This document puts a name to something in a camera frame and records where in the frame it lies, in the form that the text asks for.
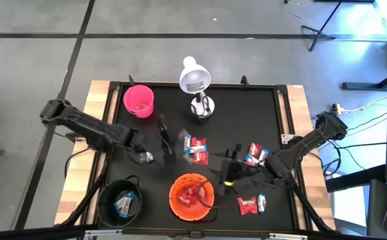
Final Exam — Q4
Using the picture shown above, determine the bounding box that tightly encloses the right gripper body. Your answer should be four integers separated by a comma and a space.
220, 143, 269, 183

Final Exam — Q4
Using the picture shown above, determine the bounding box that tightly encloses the white desk lamp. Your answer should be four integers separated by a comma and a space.
179, 55, 216, 120

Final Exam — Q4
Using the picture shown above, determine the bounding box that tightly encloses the silver beam bracket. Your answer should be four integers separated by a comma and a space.
84, 228, 123, 240
268, 232, 308, 240

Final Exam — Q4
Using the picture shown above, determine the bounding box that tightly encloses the black desk foot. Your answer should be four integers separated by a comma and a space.
314, 0, 376, 4

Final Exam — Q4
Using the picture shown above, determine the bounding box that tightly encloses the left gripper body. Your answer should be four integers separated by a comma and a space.
127, 113, 178, 167

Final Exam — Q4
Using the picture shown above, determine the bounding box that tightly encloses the black aluminium table frame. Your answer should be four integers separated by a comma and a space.
79, 79, 314, 239

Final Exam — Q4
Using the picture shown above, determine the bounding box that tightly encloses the black gantry beam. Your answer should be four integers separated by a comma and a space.
0, 225, 387, 240

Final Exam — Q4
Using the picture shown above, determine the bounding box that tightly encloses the black table mat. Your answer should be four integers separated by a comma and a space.
108, 85, 296, 231

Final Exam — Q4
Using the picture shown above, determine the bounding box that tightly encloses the black tripod stand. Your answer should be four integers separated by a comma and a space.
300, 0, 344, 53

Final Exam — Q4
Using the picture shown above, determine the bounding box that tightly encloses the pink plastic bucket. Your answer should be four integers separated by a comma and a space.
123, 84, 155, 119

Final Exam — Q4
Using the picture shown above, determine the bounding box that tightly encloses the black plastic bucket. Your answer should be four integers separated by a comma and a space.
97, 175, 143, 228

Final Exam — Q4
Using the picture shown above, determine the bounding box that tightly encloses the black lamp cord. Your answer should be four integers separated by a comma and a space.
196, 95, 213, 118

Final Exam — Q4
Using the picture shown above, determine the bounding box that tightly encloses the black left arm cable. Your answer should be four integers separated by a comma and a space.
64, 146, 96, 181

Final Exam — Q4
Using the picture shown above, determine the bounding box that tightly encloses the long black cable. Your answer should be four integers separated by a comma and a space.
328, 141, 387, 151

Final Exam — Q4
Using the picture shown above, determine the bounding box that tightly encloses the orange plastic bucket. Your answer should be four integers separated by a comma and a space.
168, 173, 218, 223

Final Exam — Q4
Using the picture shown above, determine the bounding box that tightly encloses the black cable bundle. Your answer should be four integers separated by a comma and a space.
318, 138, 344, 177

